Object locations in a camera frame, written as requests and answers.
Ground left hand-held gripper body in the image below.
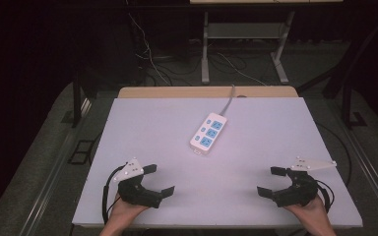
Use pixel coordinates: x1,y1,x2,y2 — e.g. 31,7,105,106
112,157,162,209

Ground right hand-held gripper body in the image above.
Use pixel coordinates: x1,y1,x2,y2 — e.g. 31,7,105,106
272,156,338,208

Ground white power strip blue sockets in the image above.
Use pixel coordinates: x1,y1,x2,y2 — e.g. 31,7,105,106
189,112,228,156

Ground person's left hand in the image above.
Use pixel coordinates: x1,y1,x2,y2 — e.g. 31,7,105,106
105,193,150,228

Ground person's right hand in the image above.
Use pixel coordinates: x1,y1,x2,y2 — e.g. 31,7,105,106
283,195,331,228

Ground black angled stand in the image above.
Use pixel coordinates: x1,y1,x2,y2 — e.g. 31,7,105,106
296,9,378,130

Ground grey metal stand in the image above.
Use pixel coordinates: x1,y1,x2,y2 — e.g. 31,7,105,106
201,11,295,86

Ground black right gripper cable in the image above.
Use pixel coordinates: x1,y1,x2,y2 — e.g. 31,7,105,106
314,179,336,214

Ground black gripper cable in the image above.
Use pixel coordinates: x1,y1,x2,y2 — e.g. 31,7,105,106
101,165,126,226
314,179,336,214

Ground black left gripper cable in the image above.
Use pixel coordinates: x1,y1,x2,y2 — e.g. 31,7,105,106
101,165,126,226

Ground thin black floor cable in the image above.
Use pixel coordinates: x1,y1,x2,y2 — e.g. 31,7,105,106
314,122,352,189

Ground aluminium floor rail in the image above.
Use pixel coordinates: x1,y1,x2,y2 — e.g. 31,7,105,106
19,97,94,236
326,99,378,225

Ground grey power strip cable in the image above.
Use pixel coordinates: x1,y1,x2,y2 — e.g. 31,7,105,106
219,84,236,117

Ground white floor cable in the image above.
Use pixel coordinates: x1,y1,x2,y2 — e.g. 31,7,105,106
127,12,165,87

